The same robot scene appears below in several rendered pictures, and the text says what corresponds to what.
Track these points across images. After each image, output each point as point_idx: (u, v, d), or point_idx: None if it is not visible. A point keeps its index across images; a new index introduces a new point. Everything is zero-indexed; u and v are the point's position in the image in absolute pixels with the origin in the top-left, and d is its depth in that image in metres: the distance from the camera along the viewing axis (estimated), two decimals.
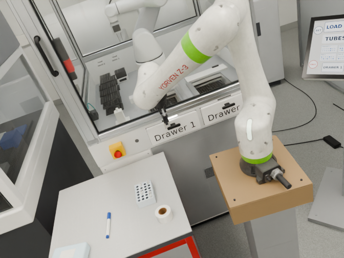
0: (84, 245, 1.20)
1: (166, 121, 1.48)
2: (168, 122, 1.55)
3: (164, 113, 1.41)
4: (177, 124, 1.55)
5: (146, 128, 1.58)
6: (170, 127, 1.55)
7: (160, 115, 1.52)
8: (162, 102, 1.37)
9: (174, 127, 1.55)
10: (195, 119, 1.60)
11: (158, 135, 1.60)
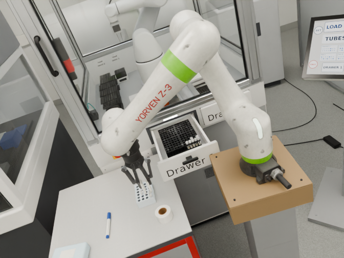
0: (84, 245, 1.20)
1: (151, 172, 1.27)
2: (143, 185, 1.31)
3: (147, 158, 1.23)
4: (195, 158, 1.28)
5: (157, 162, 1.31)
6: (186, 162, 1.28)
7: (136, 181, 1.26)
8: None
9: (191, 161, 1.28)
10: (215, 150, 1.33)
11: (171, 170, 1.33)
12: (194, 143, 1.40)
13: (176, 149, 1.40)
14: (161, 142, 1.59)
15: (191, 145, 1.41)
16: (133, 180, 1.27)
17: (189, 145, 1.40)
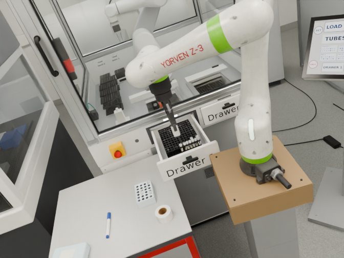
0: (84, 245, 1.20)
1: (173, 123, 1.28)
2: None
3: (169, 108, 1.24)
4: (195, 158, 1.28)
5: (157, 162, 1.31)
6: (186, 162, 1.28)
7: (168, 117, 1.35)
8: (166, 93, 1.22)
9: (191, 161, 1.28)
10: (215, 150, 1.33)
11: (171, 170, 1.33)
12: (194, 143, 1.40)
13: (176, 149, 1.40)
14: (161, 142, 1.59)
15: (191, 145, 1.41)
16: None
17: (189, 145, 1.40)
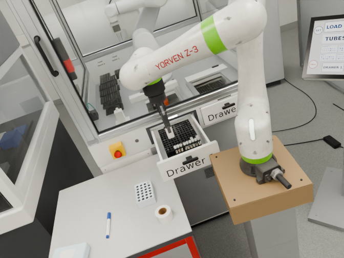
0: (84, 245, 1.20)
1: (168, 125, 1.28)
2: None
3: (162, 110, 1.23)
4: (195, 158, 1.28)
5: (157, 162, 1.31)
6: (186, 162, 1.28)
7: (162, 120, 1.35)
8: (159, 95, 1.22)
9: (191, 161, 1.28)
10: (215, 150, 1.33)
11: (171, 170, 1.33)
12: (194, 143, 1.40)
13: (176, 149, 1.40)
14: (161, 142, 1.59)
15: (191, 145, 1.41)
16: None
17: (189, 145, 1.40)
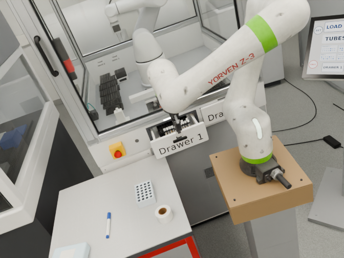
0: (84, 245, 1.20)
1: (179, 129, 1.26)
2: (180, 130, 1.33)
3: (177, 121, 1.18)
4: (184, 137, 1.44)
5: (150, 141, 1.46)
6: (176, 140, 1.44)
7: (172, 122, 1.30)
8: None
9: (180, 140, 1.44)
10: (202, 130, 1.49)
11: (163, 148, 1.48)
12: (184, 125, 1.56)
13: (168, 130, 1.55)
14: (155, 126, 1.75)
15: (181, 127, 1.57)
16: None
17: None
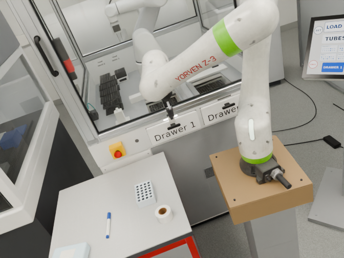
0: (84, 245, 1.20)
1: (171, 115, 1.37)
2: (173, 116, 1.44)
3: (169, 107, 1.30)
4: (177, 124, 1.55)
5: (146, 128, 1.58)
6: (170, 127, 1.55)
7: (165, 109, 1.41)
8: (167, 94, 1.27)
9: (174, 127, 1.55)
10: (195, 119, 1.60)
11: (158, 135, 1.60)
12: None
13: None
14: None
15: None
16: None
17: None
